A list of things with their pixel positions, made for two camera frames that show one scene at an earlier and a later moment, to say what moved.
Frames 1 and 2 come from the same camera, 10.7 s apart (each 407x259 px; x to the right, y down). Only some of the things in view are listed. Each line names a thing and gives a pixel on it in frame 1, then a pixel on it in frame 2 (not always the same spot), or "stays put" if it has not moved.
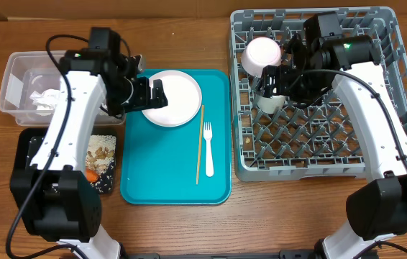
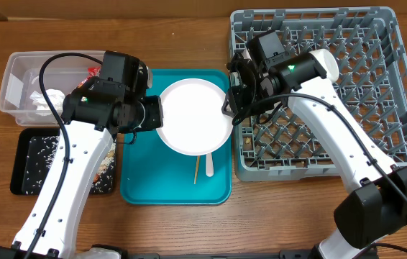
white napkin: [46, 102] stays put
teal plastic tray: [190, 164] to [162, 80]
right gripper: [287, 75] to [243, 98]
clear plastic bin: [27, 73] stays put
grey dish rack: [323, 139] stays put
